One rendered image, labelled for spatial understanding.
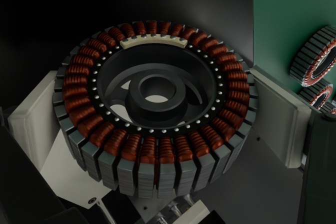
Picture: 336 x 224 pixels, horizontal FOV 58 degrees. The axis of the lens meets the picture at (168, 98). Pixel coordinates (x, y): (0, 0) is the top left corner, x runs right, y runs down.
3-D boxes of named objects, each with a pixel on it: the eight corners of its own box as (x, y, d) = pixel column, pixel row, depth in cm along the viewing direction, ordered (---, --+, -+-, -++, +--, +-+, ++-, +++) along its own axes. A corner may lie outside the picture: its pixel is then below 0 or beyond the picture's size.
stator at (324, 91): (327, 71, 71) (342, 81, 69) (303, 107, 77) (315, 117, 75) (303, 80, 64) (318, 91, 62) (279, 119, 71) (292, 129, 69)
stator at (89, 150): (266, 194, 16) (292, 161, 14) (52, 210, 15) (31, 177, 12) (221, 55, 24) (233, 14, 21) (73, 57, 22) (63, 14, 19)
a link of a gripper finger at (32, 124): (36, 182, 13) (17, 183, 13) (66, 116, 19) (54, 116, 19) (26, 116, 12) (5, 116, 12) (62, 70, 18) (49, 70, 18)
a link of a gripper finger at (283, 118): (296, 108, 13) (313, 108, 13) (242, 67, 19) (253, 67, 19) (286, 169, 14) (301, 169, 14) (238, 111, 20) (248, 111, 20)
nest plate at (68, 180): (-9, 159, 23) (-4, 171, 23) (145, 43, 25) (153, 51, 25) (83, 201, 36) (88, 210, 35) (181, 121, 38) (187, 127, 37)
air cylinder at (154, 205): (122, 189, 40) (145, 224, 37) (166, 153, 41) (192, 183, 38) (135, 198, 44) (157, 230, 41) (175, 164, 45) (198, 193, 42)
